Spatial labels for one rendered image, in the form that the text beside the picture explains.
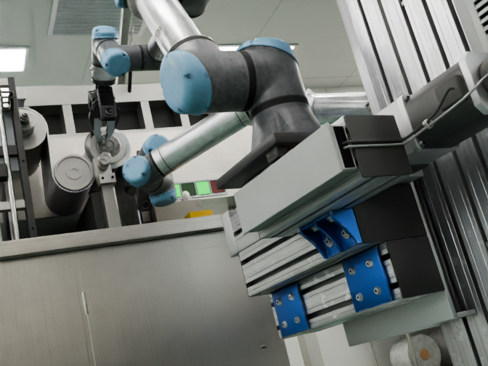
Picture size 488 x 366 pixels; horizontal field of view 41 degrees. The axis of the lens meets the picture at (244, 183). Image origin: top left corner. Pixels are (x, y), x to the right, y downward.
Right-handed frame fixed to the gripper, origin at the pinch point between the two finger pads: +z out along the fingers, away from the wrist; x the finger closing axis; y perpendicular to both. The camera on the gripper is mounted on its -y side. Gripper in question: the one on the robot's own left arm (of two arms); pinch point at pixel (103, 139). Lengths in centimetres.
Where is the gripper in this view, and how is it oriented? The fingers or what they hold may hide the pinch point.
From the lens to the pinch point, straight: 210.2
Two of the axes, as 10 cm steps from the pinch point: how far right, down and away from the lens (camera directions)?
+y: -4.1, -4.9, 7.7
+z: -1.3, 8.6, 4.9
